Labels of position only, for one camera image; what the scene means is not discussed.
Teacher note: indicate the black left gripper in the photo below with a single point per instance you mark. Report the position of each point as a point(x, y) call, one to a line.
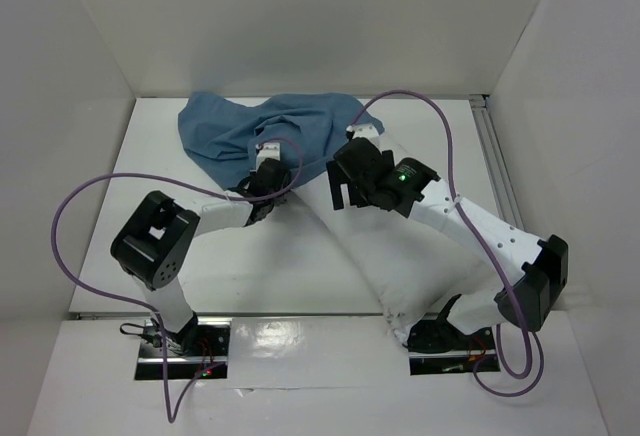
point(279, 200)

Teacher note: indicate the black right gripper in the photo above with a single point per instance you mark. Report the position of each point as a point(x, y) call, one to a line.
point(343, 182)

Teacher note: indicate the blue fabric pillowcase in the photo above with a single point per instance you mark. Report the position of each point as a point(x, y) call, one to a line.
point(221, 137)

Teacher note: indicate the white pillow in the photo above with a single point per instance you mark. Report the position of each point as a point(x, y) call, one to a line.
point(411, 268)

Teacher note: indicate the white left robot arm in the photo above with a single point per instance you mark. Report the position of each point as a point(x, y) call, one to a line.
point(154, 242)

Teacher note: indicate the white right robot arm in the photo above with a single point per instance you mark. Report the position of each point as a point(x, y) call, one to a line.
point(532, 272)

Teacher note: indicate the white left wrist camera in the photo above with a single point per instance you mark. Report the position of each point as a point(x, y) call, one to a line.
point(266, 151)

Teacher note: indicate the aluminium frame rail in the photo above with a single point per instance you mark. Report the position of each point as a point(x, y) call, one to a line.
point(495, 163)

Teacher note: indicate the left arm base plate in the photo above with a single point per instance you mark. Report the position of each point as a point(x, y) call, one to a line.
point(205, 355)

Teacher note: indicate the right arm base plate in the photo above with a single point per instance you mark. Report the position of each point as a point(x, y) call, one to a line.
point(437, 348)

